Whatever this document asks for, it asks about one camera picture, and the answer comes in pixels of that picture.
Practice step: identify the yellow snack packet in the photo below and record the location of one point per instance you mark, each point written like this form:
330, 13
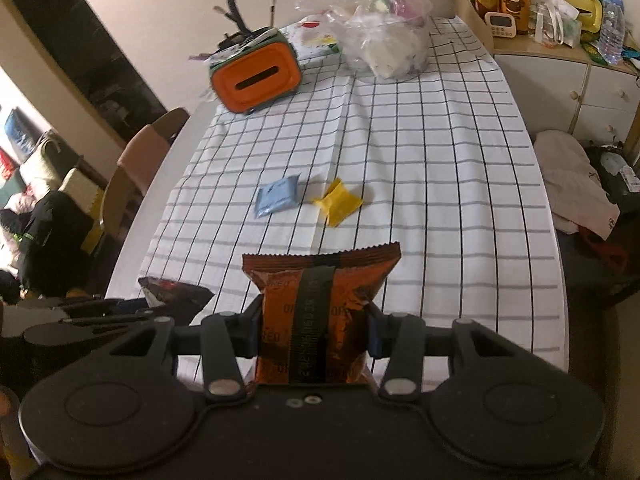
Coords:
337, 203

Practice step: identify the clear plastic bag of items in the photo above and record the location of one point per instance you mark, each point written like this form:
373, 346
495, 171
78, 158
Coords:
387, 39

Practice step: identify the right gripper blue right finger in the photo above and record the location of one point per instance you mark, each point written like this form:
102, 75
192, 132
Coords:
381, 333

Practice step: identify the red brown snack packet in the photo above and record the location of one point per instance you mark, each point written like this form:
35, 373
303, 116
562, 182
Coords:
314, 313

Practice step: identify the pink cushioned chair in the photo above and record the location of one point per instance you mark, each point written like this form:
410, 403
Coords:
136, 169

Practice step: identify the white black grid tablecloth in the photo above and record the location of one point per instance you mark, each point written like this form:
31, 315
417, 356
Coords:
444, 166

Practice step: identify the white cabinet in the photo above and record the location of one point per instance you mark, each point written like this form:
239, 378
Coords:
563, 89

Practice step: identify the white printed tissue pack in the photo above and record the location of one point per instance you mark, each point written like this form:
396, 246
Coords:
311, 38

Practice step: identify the yellow tissue box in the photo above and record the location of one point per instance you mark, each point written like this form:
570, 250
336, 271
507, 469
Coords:
590, 13

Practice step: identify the light blue snack packet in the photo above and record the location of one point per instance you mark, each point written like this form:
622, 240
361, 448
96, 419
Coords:
277, 196

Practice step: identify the pink cloth pile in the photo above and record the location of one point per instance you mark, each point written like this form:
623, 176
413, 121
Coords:
576, 197

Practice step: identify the white digital timer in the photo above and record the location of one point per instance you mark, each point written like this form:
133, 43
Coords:
501, 25

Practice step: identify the clear water bottle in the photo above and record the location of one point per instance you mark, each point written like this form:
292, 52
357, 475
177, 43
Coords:
612, 33

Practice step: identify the dark brown snack packet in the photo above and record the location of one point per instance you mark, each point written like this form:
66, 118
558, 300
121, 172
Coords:
180, 301

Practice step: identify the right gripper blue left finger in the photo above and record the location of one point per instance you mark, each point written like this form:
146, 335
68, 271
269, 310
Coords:
248, 333

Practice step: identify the orange green tissue box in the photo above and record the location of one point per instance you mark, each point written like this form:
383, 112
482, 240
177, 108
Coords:
255, 72

